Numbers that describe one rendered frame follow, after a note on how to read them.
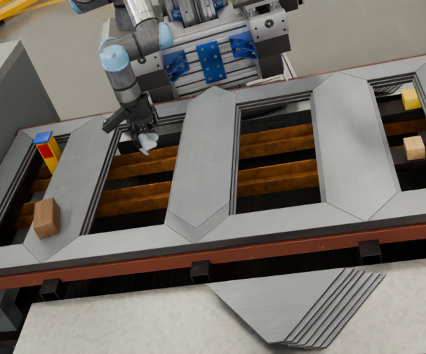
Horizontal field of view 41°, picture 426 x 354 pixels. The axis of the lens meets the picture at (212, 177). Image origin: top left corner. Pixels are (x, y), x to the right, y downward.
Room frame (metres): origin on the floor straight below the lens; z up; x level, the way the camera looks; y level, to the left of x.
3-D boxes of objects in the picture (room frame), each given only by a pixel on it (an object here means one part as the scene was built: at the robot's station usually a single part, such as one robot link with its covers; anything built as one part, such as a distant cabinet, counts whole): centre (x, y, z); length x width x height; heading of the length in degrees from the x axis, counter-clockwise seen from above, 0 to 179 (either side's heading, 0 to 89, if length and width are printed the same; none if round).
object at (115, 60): (1.52, 0.16, 1.20); 0.09 x 0.08 x 0.11; 6
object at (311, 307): (0.87, -0.09, 0.77); 0.45 x 0.20 x 0.04; 75
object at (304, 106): (1.92, -0.32, 0.66); 1.30 x 0.20 x 0.03; 75
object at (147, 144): (1.50, 0.16, 0.94); 0.06 x 0.03 x 0.09; 74
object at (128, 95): (1.52, 0.16, 1.12); 0.08 x 0.08 x 0.05
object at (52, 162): (1.85, 0.54, 0.78); 0.05 x 0.05 x 0.19; 75
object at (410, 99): (1.49, -0.68, 0.79); 0.06 x 0.05 x 0.04; 165
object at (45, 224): (1.39, 0.51, 0.87); 0.12 x 0.06 x 0.05; 1
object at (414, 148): (1.26, -0.58, 0.79); 0.06 x 0.05 x 0.04; 165
